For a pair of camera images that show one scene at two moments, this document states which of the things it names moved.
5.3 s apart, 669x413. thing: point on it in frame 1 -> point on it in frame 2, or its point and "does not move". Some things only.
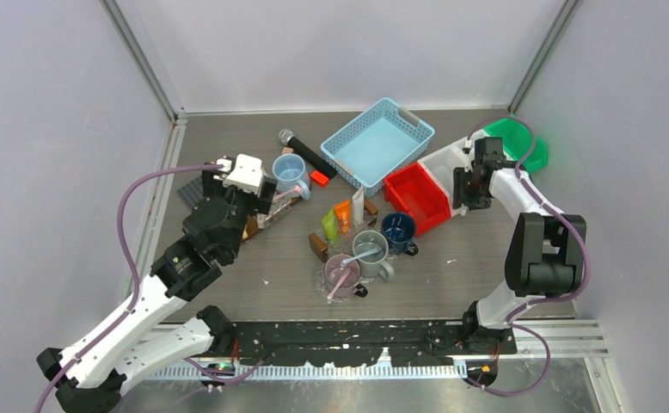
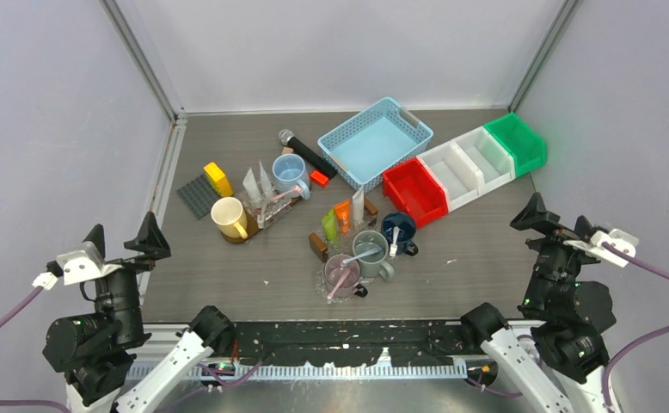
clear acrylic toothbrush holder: (277, 208) does not move
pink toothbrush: (343, 277) does not move
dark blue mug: (399, 230) does not move
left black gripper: (259, 203) -> (151, 240)
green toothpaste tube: (329, 225) does not move
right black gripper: (460, 194) -> (537, 215)
